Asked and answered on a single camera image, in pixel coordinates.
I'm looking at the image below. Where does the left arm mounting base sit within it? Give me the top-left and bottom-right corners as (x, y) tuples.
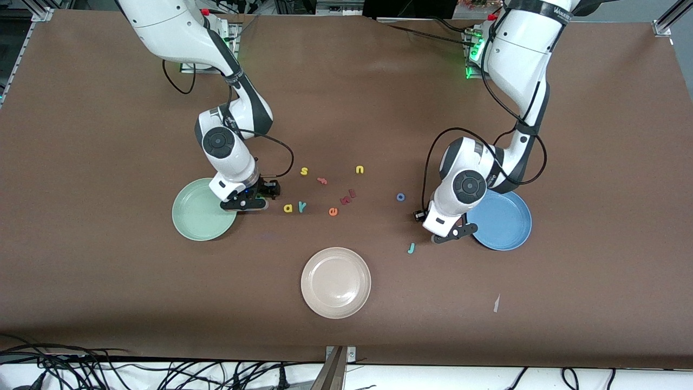
(461, 24), (491, 80)

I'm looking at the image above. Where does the light green plate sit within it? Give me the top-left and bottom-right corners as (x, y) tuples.
(172, 178), (239, 242)

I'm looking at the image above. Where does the blue plate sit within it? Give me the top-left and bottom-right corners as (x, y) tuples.
(466, 188), (533, 251)

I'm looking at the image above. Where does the beige plate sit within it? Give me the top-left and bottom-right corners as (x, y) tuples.
(300, 247), (372, 320)

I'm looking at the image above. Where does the brown table cover mat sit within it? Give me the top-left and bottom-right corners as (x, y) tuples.
(0, 8), (693, 372)

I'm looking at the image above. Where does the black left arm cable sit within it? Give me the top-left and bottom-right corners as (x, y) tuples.
(424, 22), (548, 217)

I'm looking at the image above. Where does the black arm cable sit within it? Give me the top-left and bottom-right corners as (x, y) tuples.
(424, 22), (548, 217)
(162, 58), (296, 179)

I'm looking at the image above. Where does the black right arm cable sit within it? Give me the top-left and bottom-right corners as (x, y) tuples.
(162, 58), (296, 179)

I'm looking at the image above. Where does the metal table bracket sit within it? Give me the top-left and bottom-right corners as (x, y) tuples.
(311, 345), (357, 390)

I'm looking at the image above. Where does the aluminium frame rail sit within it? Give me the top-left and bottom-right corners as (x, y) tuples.
(0, 21), (36, 109)

